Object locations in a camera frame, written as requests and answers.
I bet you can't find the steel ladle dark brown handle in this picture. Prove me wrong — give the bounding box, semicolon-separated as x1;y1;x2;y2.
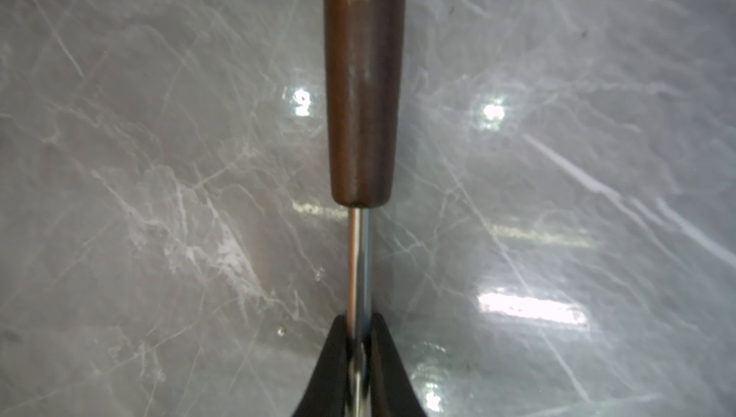
324;0;406;416

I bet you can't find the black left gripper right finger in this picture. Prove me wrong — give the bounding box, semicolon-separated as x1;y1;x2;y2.
369;313;427;417

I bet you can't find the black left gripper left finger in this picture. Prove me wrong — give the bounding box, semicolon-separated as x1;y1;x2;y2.
292;315;349;417

